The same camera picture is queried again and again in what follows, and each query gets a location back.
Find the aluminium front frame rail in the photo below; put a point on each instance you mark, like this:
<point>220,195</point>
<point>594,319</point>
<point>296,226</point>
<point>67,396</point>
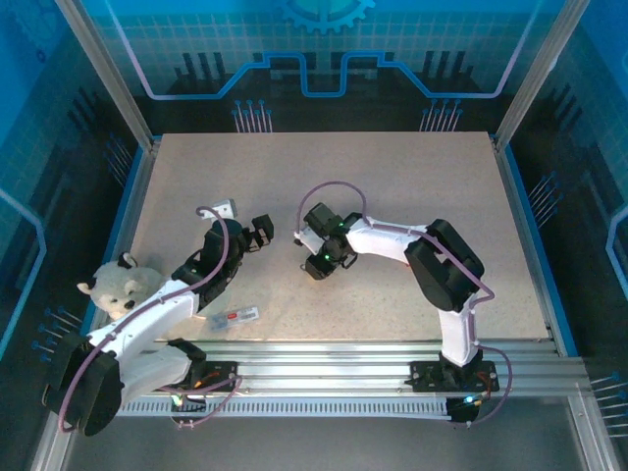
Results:
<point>319,363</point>

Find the aluminium frame post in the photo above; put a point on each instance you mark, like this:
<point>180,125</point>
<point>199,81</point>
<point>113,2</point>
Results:
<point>105,78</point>
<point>544,73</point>

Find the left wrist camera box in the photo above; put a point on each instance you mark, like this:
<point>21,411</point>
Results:
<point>225,207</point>

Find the aluminium lower frame bar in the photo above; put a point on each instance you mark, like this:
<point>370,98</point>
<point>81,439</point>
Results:
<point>51,441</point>
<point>596,441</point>

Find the white plush toy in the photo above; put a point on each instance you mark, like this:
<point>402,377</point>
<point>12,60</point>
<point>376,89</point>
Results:
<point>122,289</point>

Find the clear plastic box with label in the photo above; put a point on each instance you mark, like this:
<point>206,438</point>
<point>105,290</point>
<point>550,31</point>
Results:
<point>233,318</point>

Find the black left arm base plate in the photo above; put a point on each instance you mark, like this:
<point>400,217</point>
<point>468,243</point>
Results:
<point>221,373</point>

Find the aluminium side rail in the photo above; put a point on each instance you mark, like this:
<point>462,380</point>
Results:
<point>522,221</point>
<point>135,206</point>

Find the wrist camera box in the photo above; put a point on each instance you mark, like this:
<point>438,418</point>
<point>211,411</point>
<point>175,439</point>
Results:
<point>304,239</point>
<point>225,207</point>

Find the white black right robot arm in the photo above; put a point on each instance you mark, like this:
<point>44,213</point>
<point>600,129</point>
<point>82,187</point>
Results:
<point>382,240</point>

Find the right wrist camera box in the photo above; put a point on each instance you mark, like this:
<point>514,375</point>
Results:
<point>304,239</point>

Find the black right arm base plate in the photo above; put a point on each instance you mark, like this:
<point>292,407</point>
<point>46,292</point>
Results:
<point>427,375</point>

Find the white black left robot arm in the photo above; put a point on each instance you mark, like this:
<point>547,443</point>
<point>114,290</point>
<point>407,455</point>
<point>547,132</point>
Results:
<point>147,314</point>

